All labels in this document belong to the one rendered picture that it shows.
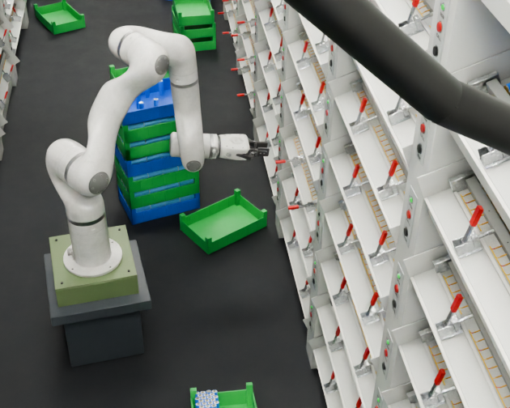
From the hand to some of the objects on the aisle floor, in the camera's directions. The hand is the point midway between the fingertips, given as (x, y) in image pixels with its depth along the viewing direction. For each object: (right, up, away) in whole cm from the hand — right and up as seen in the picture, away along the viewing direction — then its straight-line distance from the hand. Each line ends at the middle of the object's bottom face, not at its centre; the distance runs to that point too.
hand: (262, 148), depth 280 cm
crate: (-16, -29, +58) cm, 67 cm away
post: (+26, -72, +3) cm, 76 cm away
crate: (-44, -19, +71) cm, 85 cm away
